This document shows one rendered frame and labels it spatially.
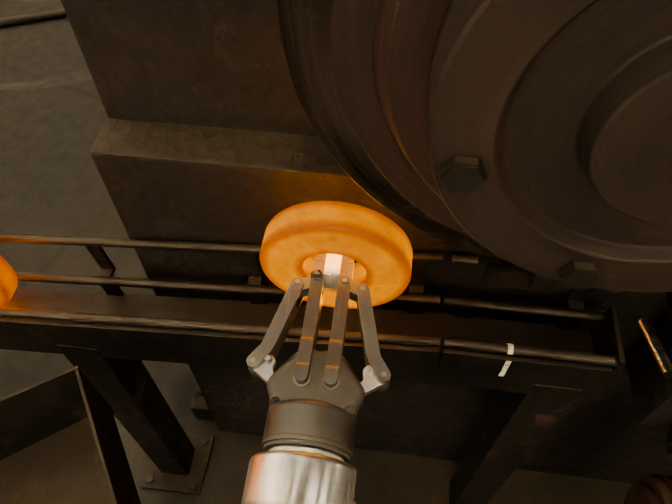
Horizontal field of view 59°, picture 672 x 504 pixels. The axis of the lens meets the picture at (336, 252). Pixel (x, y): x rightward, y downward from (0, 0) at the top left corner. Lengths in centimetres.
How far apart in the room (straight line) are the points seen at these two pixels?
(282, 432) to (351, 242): 18
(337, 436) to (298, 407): 4
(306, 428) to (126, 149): 36
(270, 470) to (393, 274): 23
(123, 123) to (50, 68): 173
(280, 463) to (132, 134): 40
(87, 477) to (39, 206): 125
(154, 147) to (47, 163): 140
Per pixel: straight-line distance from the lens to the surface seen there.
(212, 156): 65
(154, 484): 141
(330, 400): 51
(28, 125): 222
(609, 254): 41
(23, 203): 197
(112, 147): 69
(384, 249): 55
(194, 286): 79
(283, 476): 46
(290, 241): 56
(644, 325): 57
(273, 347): 53
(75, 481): 80
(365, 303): 55
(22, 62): 251
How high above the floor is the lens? 132
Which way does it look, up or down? 54 degrees down
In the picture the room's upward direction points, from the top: straight up
